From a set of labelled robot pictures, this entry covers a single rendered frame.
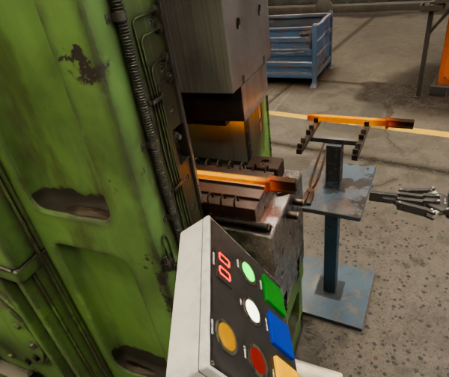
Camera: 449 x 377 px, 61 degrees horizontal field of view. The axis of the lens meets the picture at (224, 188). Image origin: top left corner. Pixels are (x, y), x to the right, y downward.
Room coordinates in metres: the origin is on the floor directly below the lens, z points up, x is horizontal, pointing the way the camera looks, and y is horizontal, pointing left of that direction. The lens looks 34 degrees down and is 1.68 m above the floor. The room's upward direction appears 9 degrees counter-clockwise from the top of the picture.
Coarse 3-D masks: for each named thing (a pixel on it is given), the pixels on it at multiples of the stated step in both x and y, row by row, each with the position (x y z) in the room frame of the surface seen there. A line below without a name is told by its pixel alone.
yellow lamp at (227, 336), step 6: (222, 324) 0.38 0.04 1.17; (222, 330) 0.37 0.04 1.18; (228, 330) 0.38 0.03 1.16; (222, 336) 0.36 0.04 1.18; (228, 336) 0.37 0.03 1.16; (222, 342) 0.35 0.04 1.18; (228, 342) 0.36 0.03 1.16; (234, 342) 0.36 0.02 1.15; (228, 348) 0.35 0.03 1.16; (234, 348) 0.35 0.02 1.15
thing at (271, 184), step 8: (200, 176) 1.12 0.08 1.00; (208, 176) 1.11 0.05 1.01; (216, 176) 1.10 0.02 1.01; (224, 176) 1.09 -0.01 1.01; (232, 176) 1.08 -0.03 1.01; (240, 176) 1.07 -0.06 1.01; (248, 176) 1.06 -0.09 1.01; (272, 176) 1.02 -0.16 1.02; (264, 184) 1.01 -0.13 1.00; (272, 184) 1.01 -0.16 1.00; (280, 184) 1.00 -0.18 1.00; (288, 184) 0.98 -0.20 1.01; (288, 192) 0.98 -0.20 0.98
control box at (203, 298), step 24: (192, 240) 0.59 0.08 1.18; (216, 240) 0.57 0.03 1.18; (192, 264) 0.52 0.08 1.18; (216, 264) 0.51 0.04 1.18; (240, 264) 0.56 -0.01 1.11; (192, 288) 0.46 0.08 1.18; (216, 288) 0.45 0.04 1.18; (240, 288) 0.50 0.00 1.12; (192, 312) 0.40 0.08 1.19; (216, 312) 0.40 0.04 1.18; (240, 312) 0.44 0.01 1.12; (264, 312) 0.49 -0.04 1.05; (192, 336) 0.36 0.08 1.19; (216, 336) 0.35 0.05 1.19; (240, 336) 0.39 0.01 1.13; (264, 336) 0.43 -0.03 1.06; (168, 360) 0.34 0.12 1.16; (192, 360) 0.32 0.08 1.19; (216, 360) 0.32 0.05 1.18; (240, 360) 0.34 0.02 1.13; (264, 360) 0.37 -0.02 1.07; (288, 360) 0.42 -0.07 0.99
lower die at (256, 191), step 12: (204, 168) 1.19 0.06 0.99; (216, 168) 1.17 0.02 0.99; (204, 180) 1.10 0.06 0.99; (216, 180) 1.08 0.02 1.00; (204, 192) 1.04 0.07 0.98; (216, 192) 1.02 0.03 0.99; (228, 192) 1.01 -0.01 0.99; (240, 192) 1.00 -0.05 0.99; (252, 192) 0.99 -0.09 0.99; (264, 192) 1.00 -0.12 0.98; (204, 204) 1.00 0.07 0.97; (216, 204) 0.97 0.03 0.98; (228, 204) 0.96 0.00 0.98; (240, 204) 0.95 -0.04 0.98; (252, 204) 0.94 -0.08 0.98; (264, 204) 0.99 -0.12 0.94; (228, 216) 0.96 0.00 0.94; (240, 216) 0.94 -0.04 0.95; (252, 216) 0.92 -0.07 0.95
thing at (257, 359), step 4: (252, 348) 0.38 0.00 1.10; (256, 348) 0.39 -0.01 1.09; (252, 352) 0.37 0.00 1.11; (256, 352) 0.37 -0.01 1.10; (252, 356) 0.36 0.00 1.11; (256, 356) 0.37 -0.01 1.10; (260, 356) 0.37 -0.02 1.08; (252, 360) 0.36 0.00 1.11; (256, 360) 0.36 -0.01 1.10; (260, 360) 0.37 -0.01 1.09; (256, 364) 0.35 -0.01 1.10; (260, 364) 0.36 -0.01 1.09; (264, 364) 0.36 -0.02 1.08; (256, 368) 0.35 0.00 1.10; (260, 368) 0.35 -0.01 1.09; (264, 368) 0.36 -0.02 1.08; (260, 372) 0.34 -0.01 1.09; (264, 372) 0.35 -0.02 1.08
